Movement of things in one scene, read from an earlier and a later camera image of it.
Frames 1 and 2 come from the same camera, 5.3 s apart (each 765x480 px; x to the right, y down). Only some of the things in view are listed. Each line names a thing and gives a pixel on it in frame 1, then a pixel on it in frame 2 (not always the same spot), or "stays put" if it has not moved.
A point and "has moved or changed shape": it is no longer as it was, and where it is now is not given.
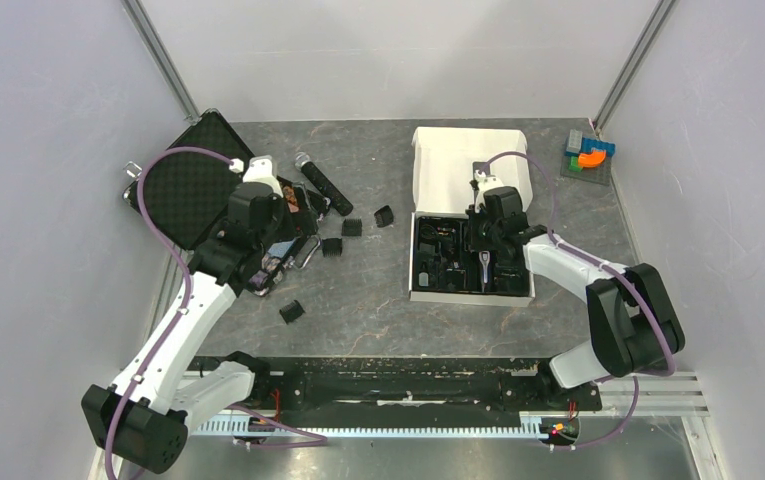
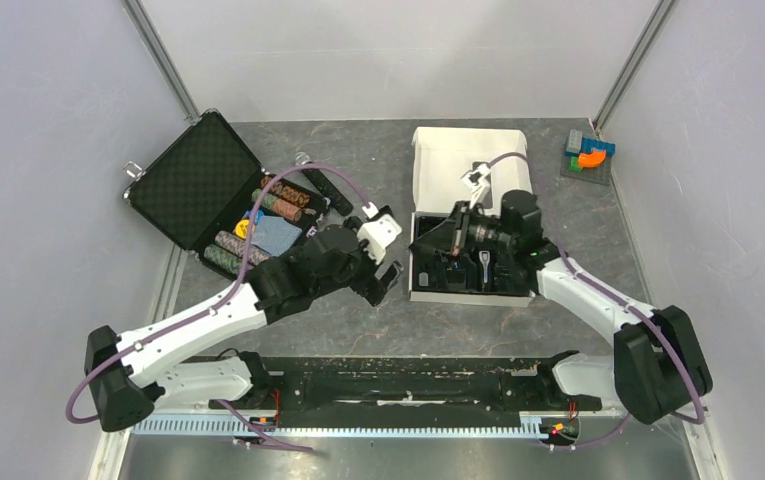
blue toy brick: x=589 y=144 stays put
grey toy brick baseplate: x=599 y=174 stays put
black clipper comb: x=291 y=312 has moved or changed shape
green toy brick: x=573 y=164 stays put
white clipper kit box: x=471 y=191 stays put
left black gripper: x=298 y=223 to x=370 y=286
